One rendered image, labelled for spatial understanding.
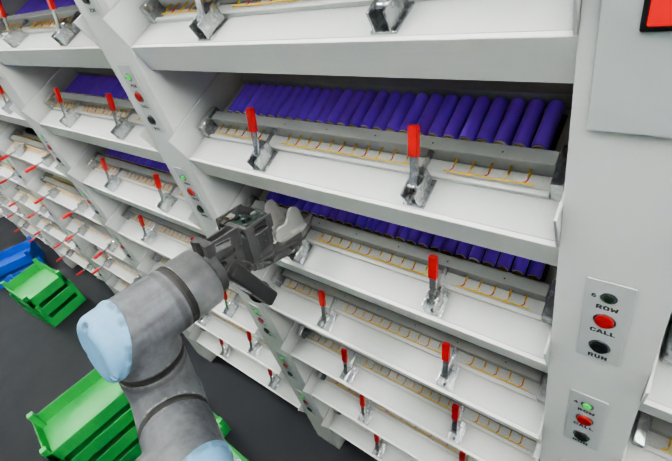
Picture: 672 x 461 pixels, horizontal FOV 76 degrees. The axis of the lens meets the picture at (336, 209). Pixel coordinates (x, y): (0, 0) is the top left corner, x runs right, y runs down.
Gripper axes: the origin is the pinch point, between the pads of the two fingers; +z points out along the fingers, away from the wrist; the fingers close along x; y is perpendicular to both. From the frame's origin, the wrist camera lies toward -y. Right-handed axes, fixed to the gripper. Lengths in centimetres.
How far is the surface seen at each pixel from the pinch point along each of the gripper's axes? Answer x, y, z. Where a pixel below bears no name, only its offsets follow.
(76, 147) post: 88, 3, -1
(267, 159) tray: -1.0, 13.9, -4.8
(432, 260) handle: -26.7, 1.8, -2.1
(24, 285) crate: 214, -89, -15
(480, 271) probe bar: -31.5, -1.5, 2.5
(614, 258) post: -47.1, 12.2, -6.9
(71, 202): 127, -26, 2
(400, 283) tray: -20.2, -5.9, -0.4
